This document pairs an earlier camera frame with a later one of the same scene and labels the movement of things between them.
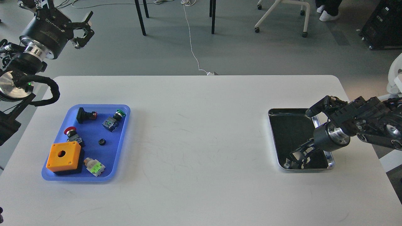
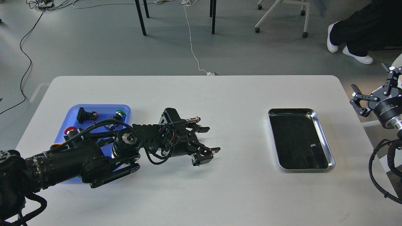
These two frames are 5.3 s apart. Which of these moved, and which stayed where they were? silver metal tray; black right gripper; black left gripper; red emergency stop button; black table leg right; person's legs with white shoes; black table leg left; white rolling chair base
Moved: person's legs with white shoes; black right gripper; black left gripper
Stayed: black table leg right; silver metal tray; white rolling chair base; black table leg left; red emergency stop button
